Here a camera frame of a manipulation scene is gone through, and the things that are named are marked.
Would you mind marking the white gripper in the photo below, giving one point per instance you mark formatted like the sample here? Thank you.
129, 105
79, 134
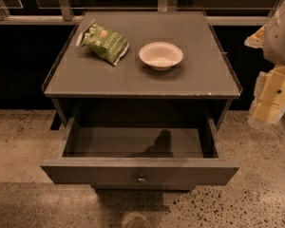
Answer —
280, 43

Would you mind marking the grey top drawer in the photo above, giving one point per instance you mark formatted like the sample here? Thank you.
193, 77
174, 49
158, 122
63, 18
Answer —
112, 155

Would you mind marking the grey drawer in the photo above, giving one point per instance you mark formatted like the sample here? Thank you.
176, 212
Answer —
124, 186
112, 155

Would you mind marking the round robot base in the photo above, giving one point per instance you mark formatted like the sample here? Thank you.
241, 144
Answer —
135, 220

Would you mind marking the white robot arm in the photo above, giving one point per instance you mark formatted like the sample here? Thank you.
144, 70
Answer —
274, 38

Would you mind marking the grey drawer cabinet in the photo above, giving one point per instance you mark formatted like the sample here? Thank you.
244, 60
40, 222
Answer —
132, 94

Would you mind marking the grey bottom drawer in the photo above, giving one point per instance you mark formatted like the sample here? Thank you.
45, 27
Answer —
124, 186

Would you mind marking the white paper bowl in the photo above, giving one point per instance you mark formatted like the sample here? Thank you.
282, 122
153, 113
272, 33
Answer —
161, 55

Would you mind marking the green chip bag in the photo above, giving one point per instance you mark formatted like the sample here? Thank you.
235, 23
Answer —
106, 43

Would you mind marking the metal window railing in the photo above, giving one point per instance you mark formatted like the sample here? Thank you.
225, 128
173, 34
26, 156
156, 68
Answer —
58, 19

